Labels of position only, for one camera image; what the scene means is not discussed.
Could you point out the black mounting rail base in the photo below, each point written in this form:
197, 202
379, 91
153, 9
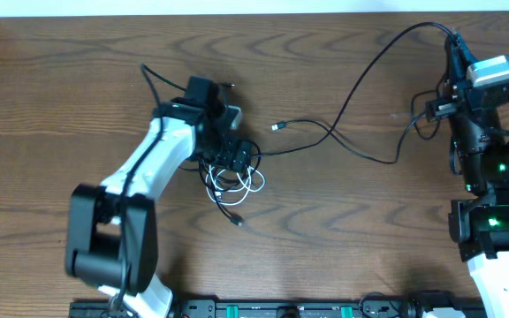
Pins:
373, 304

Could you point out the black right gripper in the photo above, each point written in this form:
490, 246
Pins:
459, 58

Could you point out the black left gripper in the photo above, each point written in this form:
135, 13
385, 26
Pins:
235, 155

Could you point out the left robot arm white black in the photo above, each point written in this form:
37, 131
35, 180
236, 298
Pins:
111, 233

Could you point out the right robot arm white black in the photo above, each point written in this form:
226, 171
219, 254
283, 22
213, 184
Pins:
480, 226

